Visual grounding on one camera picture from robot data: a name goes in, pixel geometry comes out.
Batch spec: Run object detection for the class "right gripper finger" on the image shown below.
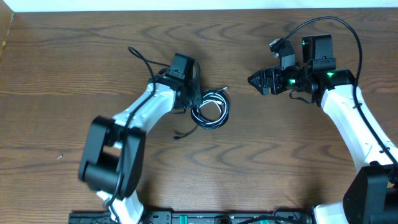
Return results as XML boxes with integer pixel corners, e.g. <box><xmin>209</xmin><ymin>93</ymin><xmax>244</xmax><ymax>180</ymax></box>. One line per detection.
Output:
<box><xmin>248</xmin><ymin>68</ymin><xmax>266</xmax><ymax>83</ymax></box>
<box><xmin>250</xmin><ymin>82</ymin><xmax>269</xmax><ymax>95</ymax></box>

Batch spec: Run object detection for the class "short black cable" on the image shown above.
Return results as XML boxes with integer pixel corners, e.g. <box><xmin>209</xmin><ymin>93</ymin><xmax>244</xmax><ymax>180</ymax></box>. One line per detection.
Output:
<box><xmin>173</xmin><ymin>124</ymin><xmax>200</xmax><ymax>141</ymax></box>

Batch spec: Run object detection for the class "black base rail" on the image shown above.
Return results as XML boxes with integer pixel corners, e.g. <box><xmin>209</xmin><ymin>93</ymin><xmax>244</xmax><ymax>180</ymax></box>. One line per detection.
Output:
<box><xmin>68</xmin><ymin>208</ymin><xmax>315</xmax><ymax>224</ymax></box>

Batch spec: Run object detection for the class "long black cable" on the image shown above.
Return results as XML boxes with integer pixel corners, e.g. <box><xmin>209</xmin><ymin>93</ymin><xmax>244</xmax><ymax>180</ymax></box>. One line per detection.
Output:
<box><xmin>190</xmin><ymin>87</ymin><xmax>230</xmax><ymax>130</ymax></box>

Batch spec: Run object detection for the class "white usb cable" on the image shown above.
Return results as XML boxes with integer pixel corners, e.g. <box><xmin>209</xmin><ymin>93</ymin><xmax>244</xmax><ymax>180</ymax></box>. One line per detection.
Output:
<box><xmin>195</xmin><ymin>91</ymin><xmax>225</xmax><ymax>126</ymax></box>

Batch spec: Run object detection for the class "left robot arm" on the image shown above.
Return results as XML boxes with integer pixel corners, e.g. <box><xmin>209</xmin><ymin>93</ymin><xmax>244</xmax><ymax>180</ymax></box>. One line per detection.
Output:
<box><xmin>78</xmin><ymin>54</ymin><xmax>202</xmax><ymax>223</ymax></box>

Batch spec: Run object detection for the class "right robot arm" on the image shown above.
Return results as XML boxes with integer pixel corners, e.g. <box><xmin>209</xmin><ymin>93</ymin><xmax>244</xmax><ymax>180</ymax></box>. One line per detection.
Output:
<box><xmin>248</xmin><ymin>34</ymin><xmax>397</xmax><ymax>223</ymax></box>

